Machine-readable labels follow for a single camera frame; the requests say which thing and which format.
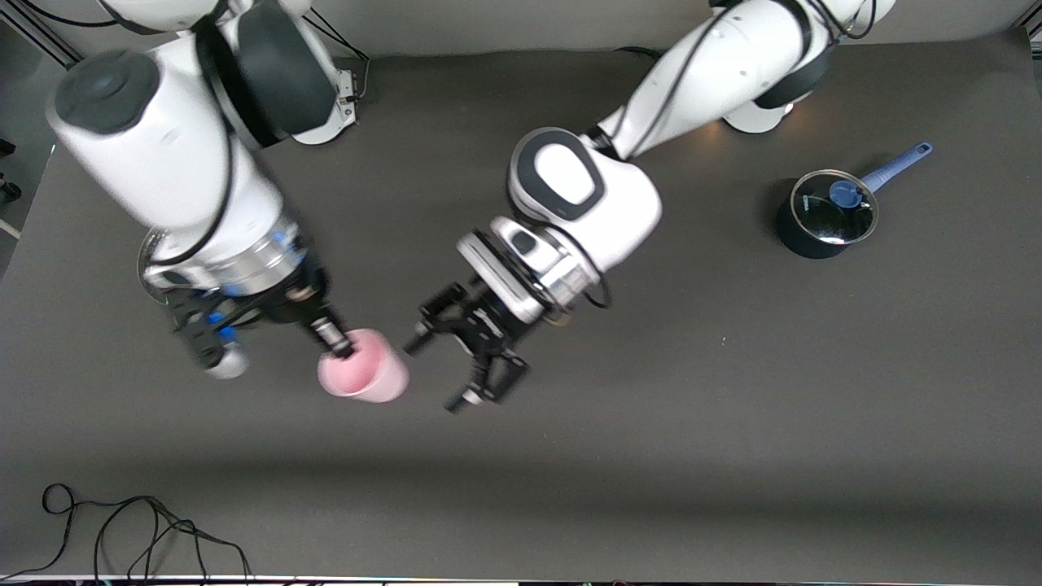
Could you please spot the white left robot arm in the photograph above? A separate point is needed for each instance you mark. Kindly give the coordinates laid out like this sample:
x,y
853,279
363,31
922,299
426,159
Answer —
x,y
619,212

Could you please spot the glass lid with blue knob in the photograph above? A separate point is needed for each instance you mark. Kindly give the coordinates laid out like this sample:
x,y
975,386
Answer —
x,y
818,216

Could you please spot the black aluminium frame rail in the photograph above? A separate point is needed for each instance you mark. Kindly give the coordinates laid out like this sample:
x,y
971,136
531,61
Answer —
x,y
1034,31
41,41

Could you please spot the dark blue saucepan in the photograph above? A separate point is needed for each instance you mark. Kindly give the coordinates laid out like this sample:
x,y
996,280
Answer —
x,y
794,240

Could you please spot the pink plastic cup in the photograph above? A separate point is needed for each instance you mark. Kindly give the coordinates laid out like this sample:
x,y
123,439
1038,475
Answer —
x,y
378,370

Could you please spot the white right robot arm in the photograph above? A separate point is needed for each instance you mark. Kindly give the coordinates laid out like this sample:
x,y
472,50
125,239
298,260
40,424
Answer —
x,y
163,163

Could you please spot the dark grey table cloth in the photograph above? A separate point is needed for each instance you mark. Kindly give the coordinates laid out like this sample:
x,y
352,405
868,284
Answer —
x,y
651,448

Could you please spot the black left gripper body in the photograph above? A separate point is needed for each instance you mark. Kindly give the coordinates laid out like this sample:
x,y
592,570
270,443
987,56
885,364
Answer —
x,y
485,321

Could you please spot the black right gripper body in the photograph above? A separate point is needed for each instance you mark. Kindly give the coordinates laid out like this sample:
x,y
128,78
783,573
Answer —
x,y
299,307

